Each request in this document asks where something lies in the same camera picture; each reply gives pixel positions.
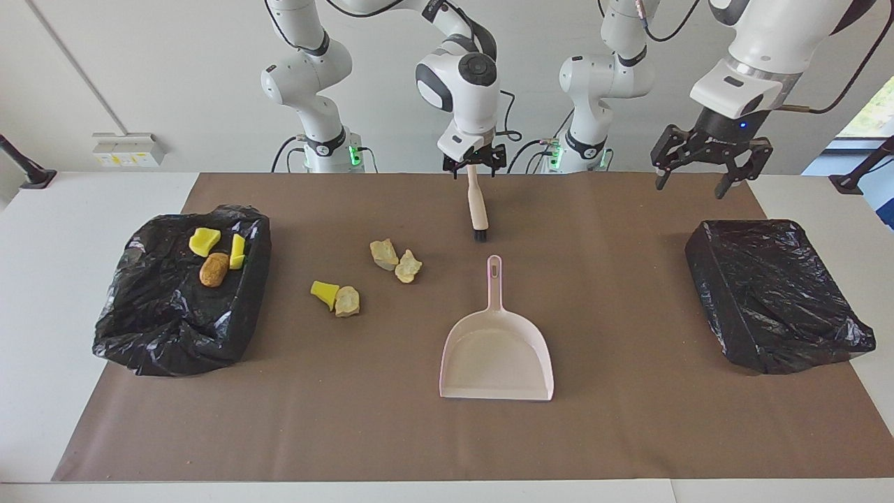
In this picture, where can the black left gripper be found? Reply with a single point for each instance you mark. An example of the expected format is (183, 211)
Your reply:
(726, 136)

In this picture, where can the window with dark frame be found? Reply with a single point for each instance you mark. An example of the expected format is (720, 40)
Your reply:
(873, 112)

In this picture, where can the brown foam lump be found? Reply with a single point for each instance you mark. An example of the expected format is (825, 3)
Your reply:
(214, 270)

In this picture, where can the black camera stand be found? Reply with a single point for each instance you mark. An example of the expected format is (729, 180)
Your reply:
(31, 175)
(848, 183)

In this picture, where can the white wall socket box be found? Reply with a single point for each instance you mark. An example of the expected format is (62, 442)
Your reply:
(129, 149)

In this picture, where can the beige foam chunk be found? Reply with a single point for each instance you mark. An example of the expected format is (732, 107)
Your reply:
(347, 302)
(383, 253)
(408, 267)

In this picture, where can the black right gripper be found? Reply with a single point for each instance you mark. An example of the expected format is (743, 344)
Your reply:
(485, 155)

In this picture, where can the smooth black bag lined bin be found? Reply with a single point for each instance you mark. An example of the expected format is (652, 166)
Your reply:
(768, 293)

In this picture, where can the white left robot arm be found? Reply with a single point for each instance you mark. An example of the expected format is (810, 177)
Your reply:
(601, 77)

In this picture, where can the pale pink plastic dustpan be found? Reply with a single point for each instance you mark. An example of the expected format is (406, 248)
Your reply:
(496, 363)

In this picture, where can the yellow sponge piece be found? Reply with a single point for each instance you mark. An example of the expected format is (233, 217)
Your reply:
(204, 242)
(237, 250)

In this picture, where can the brown table mat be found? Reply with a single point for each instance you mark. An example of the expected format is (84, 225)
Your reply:
(594, 433)

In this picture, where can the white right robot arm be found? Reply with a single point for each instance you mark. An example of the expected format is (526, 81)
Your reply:
(464, 98)

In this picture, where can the yellow sponge wedge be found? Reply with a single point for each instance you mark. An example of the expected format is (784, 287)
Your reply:
(323, 292)

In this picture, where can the crumpled black bag lined bin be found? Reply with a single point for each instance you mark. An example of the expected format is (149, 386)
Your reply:
(174, 328)

